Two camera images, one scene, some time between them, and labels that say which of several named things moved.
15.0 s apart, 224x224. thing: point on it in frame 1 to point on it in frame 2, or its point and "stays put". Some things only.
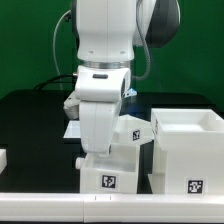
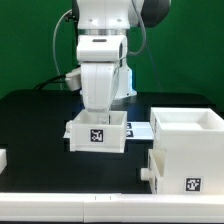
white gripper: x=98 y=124 to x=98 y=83
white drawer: x=117 y=172 to x=156 y=170
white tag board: x=73 y=129 to x=134 y=130
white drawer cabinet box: x=187 y=151 stays put
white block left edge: x=3 y=159 stays put
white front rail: x=60 y=207 stays put
